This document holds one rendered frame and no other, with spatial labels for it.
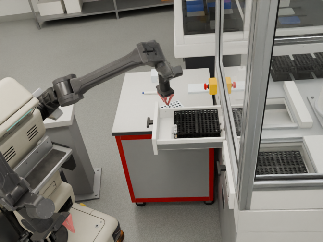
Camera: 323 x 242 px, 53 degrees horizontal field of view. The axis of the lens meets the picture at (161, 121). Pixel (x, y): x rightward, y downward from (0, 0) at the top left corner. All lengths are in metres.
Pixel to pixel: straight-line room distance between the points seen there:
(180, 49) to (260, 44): 1.54
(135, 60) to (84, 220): 1.20
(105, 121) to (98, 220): 1.31
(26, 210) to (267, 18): 0.83
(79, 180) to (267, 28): 1.94
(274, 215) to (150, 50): 0.74
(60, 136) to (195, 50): 1.07
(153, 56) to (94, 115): 2.11
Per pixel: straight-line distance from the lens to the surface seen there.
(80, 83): 1.29
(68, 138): 2.17
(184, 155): 1.95
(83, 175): 2.42
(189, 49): 2.31
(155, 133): 1.53
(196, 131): 1.57
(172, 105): 1.90
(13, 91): 1.23
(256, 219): 1.29
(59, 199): 1.56
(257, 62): 0.81
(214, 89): 1.87
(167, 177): 2.10
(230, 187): 1.30
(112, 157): 2.78
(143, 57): 1.18
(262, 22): 0.77
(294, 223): 1.34
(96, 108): 3.35
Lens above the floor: 1.95
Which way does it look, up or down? 40 degrees down
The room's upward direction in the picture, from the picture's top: 7 degrees counter-clockwise
